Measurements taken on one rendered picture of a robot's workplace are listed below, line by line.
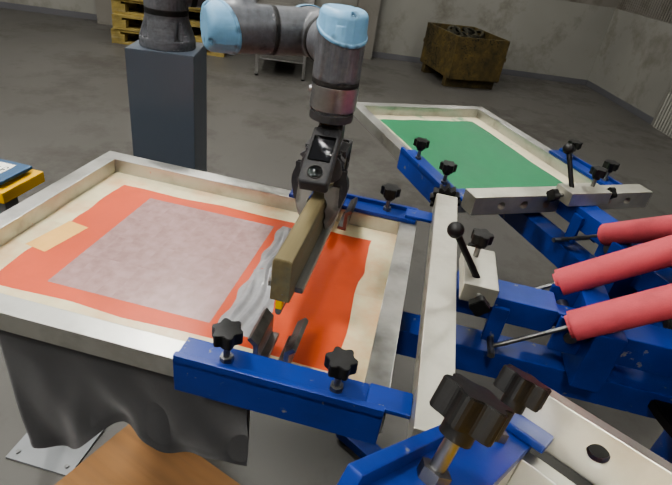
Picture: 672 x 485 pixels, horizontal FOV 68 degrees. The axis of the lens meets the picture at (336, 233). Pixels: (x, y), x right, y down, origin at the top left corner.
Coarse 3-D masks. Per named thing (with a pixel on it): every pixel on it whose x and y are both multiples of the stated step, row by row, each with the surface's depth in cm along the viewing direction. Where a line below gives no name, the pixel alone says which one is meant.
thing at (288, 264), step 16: (320, 192) 89; (304, 208) 84; (320, 208) 84; (304, 224) 79; (320, 224) 87; (288, 240) 74; (304, 240) 76; (288, 256) 71; (304, 256) 78; (272, 272) 71; (288, 272) 71; (272, 288) 73; (288, 288) 72
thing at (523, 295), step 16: (512, 288) 88; (528, 288) 89; (464, 304) 88; (496, 304) 86; (512, 304) 85; (528, 304) 85; (544, 304) 86; (512, 320) 87; (528, 320) 86; (544, 320) 86
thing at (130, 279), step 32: (32, 256) 92; (64, 256) 93; (96, 256) 94; (128, 256) 96; (160, 256) 97; (192, 256) 99; (32, 288) 85; (64, 288) 86; (96, 288) 87; (128, 288) 88; (160, 288) 89; (192, 288) 90; (224, 288) 91; (320, 288) 95; (160, 320) 82; (192, 320) 83; (288, 320) 86; (320, 320) 88; (320, 352) 81
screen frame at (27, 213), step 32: (96, 160) 121; (128, 160) 123; (64, 192) 107; (224, 192) 121; (256, 192) 119; (288, 192) 120; (0, 224) 93; (32, 224) 100; (352, 224) 117; (384, 224) 116; (416, 224) 115; (0, 320) 75; (32, 320) 74; (64, 320) 75; (96, 320) 76; (384, 320) 84; (96, 352) 74; (128, 352) 73; (160, 352) 72; (384, 352) 78; (384, 384) 72; (384, 416) 68
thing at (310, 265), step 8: (344, 200) 103; (336, 216) 96; (328, 232) 90; (320, 240) 88; (320, 248) 85; (312, 256) 83; (312, 264) 81; (304, 272) 79; (304, 280) 77; (296, 288) 76; (304, 288) 77
